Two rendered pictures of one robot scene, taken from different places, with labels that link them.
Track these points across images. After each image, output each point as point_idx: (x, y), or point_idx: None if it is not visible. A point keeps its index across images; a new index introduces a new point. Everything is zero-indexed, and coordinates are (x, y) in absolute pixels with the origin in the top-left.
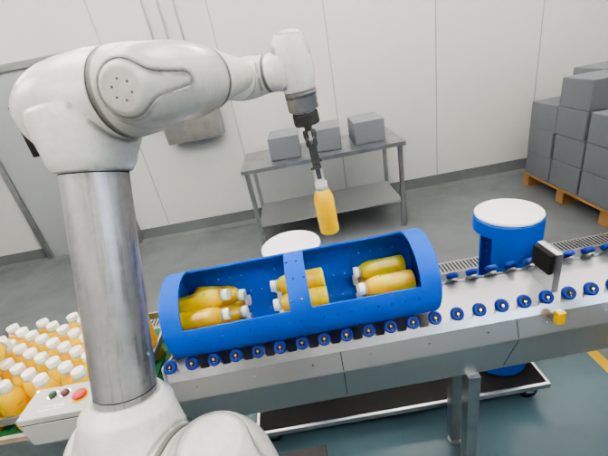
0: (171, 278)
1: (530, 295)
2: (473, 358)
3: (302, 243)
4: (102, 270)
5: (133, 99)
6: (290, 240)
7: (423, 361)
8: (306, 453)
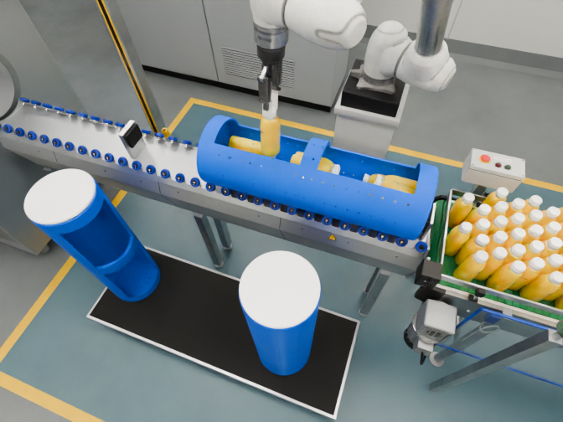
0: (429, 181)
1: (157, 149)
2: None
3: (266, 276)
4: None
5: None
6: (274, 296)
7: None
8: (351, 91)
